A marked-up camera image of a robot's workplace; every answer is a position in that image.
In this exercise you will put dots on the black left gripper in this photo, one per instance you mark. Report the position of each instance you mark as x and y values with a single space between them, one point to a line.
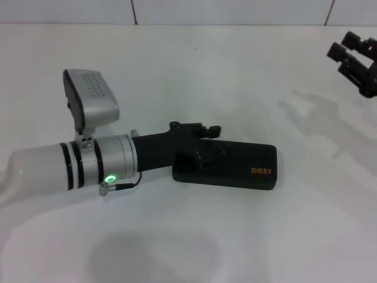
159 150

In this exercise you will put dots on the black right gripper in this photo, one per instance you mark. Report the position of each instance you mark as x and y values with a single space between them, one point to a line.
371 79

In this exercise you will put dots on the black glasses case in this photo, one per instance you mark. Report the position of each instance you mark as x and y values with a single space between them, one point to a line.
244 165

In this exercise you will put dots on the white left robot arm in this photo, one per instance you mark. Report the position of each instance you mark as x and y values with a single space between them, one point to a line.
44 168

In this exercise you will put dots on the left gripper silver connector stud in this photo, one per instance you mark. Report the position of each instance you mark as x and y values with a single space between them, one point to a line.
135 133

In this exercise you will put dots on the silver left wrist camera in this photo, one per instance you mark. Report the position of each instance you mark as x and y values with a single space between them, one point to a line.
94 100

